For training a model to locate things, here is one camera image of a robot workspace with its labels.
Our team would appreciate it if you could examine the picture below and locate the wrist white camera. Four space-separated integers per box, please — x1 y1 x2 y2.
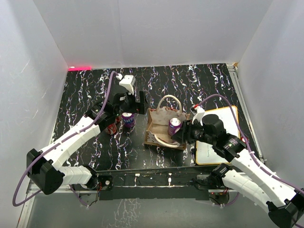
116 74 135 95
190 104 205 124

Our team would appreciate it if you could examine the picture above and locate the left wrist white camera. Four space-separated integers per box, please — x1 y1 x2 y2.
116 74 135 95

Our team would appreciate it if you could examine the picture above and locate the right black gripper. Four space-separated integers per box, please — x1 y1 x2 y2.
171 118 215 145

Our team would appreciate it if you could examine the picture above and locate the red cola can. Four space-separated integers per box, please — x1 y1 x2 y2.
105 116 121 135

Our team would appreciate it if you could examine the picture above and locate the pink tape strip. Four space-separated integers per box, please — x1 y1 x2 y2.
68 66 92 71

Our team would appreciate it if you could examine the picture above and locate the aluminium frame rail right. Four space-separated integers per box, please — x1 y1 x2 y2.
227 63 266 163

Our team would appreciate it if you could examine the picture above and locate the white whiteboard yellow rim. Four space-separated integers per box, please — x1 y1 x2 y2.
195 105 240 166

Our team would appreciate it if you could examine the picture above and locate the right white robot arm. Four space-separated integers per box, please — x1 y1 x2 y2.
171 114 304 228

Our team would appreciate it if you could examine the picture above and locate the purple Fanta can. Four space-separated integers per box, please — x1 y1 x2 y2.
121 113 135 128
168 117 182 135

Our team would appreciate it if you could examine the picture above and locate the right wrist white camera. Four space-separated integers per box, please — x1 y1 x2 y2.
190 104 205 124

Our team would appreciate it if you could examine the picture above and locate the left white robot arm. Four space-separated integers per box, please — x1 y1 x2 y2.
26 91 149 195

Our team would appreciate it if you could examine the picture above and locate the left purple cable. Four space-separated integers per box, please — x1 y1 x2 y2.
12 70 119 209

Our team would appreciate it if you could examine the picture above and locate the red emergency button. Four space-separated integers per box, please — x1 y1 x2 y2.
241 136 249 143

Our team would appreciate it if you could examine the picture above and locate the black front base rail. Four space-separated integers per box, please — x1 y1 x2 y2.
71 169 230 201

